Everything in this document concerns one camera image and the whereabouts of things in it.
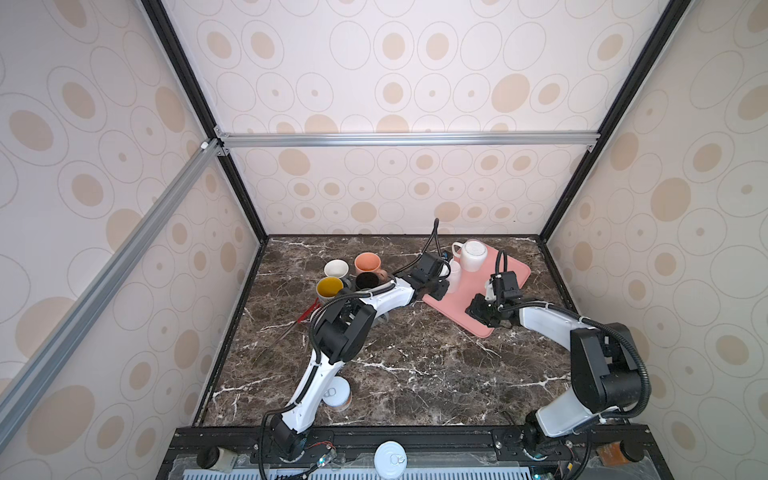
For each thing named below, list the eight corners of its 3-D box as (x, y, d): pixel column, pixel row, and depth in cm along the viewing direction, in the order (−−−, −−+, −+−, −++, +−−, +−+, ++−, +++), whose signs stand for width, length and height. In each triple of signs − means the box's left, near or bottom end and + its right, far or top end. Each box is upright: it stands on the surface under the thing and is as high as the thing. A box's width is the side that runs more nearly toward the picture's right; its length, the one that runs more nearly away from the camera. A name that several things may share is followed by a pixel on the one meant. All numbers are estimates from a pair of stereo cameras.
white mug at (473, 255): (455, 275, 110) (459, 259, 103) (451, 255, 117) (455, 239, 110) (484, 275, 110) (490, 259, 103) (479, 255, 117) (484, 239, 110)
